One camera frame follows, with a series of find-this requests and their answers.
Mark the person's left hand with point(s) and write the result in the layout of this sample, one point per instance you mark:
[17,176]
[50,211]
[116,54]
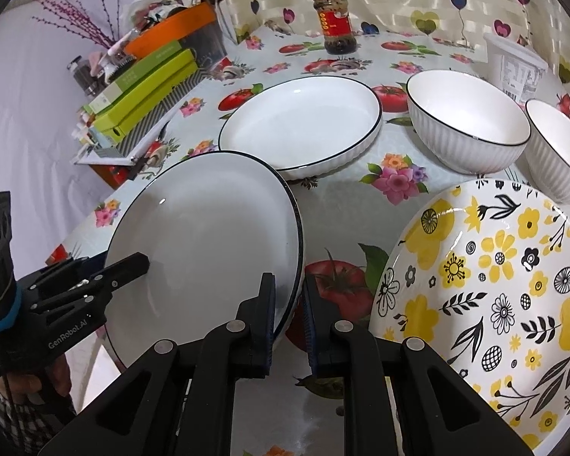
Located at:
[42,382]

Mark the orange box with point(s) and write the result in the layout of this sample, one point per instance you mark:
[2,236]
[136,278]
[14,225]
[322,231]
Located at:
[171,31]

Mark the fruit-print tablecloth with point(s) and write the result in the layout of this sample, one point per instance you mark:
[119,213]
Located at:
[342,204]

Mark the white black-rimmed plate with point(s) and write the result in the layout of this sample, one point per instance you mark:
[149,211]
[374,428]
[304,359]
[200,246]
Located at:
[209,237]
[299,123]

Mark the black white striped box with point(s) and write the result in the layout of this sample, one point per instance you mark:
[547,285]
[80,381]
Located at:
[142,142]

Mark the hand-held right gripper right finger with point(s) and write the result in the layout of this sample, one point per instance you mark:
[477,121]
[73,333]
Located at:
[309,327]

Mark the pile of plastic bags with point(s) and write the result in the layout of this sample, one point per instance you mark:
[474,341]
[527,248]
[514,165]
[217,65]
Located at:
[161,0]

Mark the white ribbed bowl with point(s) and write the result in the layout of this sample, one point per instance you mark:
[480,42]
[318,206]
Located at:
[460,114]
[560,152]

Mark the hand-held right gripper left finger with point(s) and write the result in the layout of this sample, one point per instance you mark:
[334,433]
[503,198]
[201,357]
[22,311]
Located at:
[268,327]

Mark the purple blossom branches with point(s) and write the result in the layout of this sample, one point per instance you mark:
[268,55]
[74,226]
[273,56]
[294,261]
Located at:
[83,14]

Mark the dark grey box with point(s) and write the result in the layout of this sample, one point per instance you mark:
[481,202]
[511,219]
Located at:
[209,47]

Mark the olive green flat box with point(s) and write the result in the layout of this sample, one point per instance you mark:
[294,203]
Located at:
[137,69]

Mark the yellow floral plate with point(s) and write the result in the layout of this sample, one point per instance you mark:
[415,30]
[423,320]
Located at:
[479,294]

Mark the red-lidded sauce jar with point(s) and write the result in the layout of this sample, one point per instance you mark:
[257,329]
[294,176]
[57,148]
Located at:
[335,23]

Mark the person's left forearm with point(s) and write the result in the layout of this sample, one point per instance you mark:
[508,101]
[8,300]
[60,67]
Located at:
[14,430]

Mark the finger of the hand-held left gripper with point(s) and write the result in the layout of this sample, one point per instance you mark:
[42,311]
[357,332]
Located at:
[133,266]
[71,266]

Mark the lime green box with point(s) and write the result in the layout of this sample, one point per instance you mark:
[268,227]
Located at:
[161,107]
[156,80]

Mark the white plastic tub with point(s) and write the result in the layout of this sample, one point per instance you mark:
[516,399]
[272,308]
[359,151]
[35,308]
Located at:
[513,66]

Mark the glass jar with dark lid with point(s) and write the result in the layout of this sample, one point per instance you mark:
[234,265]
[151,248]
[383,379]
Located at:
[83,76]

